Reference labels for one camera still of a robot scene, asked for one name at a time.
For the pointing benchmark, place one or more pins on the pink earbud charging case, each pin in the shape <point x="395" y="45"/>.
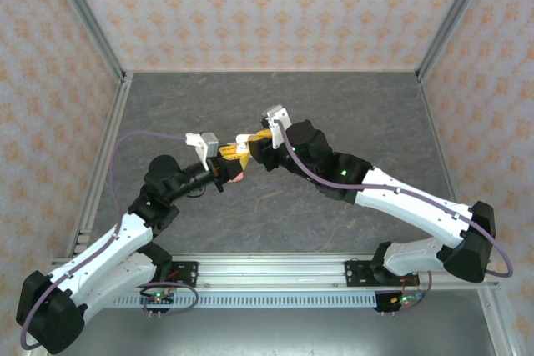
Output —
<point x="237" y="176"/>

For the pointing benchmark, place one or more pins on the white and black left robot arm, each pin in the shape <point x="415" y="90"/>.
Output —
<point x="104" y="247"/>

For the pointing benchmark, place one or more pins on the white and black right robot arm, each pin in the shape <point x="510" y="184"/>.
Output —
<point x="417" y="206"/>

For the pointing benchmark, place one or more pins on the aluminium frame beam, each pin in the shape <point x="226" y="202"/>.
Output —
<point x="500" y="322"/>

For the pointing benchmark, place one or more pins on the small circuit board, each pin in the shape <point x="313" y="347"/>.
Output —
<point x="406" y="299"/>
<point x="158" y="298"/>

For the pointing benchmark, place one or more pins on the aluminium side rail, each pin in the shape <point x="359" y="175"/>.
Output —
<point x="104" y="156"/>
<point x="442" y="156"/>

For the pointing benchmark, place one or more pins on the aluminium frame post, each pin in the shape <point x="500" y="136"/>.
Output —
<point x="83" y="18"/>
<point x="454" y="18"/>

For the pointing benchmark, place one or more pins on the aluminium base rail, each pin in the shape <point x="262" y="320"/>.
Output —
<point x="271" y="272"/>

